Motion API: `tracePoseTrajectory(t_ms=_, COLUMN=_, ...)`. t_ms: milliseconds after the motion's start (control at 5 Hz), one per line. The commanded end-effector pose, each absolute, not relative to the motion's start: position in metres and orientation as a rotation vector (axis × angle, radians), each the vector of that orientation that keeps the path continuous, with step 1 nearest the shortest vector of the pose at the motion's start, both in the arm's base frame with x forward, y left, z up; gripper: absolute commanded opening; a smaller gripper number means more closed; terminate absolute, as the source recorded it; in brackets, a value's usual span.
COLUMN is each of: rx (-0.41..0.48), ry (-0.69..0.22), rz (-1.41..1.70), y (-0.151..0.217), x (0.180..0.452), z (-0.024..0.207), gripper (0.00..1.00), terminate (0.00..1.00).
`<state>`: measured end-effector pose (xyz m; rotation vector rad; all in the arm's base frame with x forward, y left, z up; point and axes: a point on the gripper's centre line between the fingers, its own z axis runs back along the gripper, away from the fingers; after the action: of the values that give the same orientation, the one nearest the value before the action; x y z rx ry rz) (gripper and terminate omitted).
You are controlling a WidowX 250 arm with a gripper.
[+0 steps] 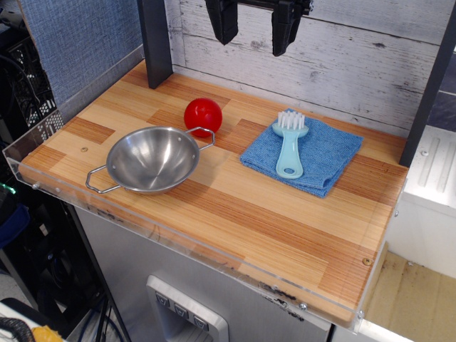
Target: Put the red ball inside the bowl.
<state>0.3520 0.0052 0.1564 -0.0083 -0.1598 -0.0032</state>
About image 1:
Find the light blue dish brush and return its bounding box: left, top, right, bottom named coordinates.
left=272, top=109, right=309, bottom=179

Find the yellow object bottom left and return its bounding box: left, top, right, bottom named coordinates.
left=31, top=326, right=63, bottom=342

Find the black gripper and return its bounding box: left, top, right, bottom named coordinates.
left=205, top=0, right=314, bottom=56

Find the dark grey left post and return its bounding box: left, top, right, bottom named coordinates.
left=137, top=0, right=173, bottom=89

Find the dark grey right post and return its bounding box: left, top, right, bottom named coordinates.
left=399, top=5, right=455, bottom=167

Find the black perforated crate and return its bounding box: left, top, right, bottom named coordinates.
left=1, top=28, right=63, bottom=145

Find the stainless steel bowl with handles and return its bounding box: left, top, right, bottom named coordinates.
left=85, top=126, right=215, bottom=195

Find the dark grey post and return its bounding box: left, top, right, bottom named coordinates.
left=137, top=0, right=173, bottom=89
left=399, top=5, right=455, bottom=167

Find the grey ice dispenser panel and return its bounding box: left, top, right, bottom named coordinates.
left=146, top=275, right=229, bottom=341

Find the clear acrylic table guard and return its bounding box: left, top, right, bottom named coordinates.
left=4, top=63, right=407, bottom=328

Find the blue folded cloth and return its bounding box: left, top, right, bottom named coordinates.
left=240, top=118, right=363, bottom=198

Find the silver toy fridge cabinet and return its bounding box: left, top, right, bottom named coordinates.
left=76, top=208, right=332, bottom=341

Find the white toy sink unit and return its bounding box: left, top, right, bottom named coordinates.
left=385, top=126, right=455, bottom=278

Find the red ball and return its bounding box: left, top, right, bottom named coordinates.
left=184, top=98, right=222, bottom=133

